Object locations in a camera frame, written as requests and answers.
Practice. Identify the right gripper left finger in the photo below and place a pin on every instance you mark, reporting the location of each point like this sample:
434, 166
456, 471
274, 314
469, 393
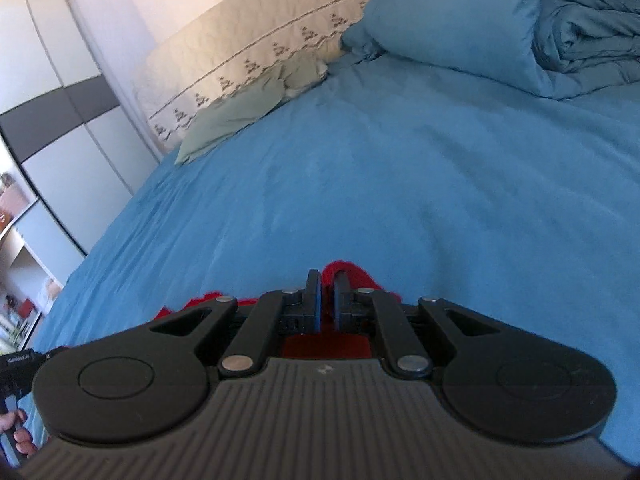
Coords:
140, 383

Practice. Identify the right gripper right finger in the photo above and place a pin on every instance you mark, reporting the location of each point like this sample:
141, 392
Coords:
502, 381

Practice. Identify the red knit sweater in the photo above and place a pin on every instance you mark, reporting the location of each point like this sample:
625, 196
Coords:
295, 337

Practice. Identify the person's left hand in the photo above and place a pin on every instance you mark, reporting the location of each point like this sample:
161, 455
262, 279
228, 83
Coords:
20, 434

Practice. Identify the white shelf desk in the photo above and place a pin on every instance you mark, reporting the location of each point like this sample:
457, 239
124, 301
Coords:
37, 257

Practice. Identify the blue bed sheet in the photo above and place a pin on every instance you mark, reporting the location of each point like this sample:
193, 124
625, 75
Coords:
435, 182

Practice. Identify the white grey wardrobe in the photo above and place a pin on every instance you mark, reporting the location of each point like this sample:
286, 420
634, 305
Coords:
63, 123

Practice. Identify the green flat pillow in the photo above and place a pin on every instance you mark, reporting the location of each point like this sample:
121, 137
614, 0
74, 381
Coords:
220, 121

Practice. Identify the folded blue duvet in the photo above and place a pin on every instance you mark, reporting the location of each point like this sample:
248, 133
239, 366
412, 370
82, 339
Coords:
557, 49

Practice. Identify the beige quilted headboard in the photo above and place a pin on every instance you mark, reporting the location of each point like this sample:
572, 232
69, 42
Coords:
228, 47

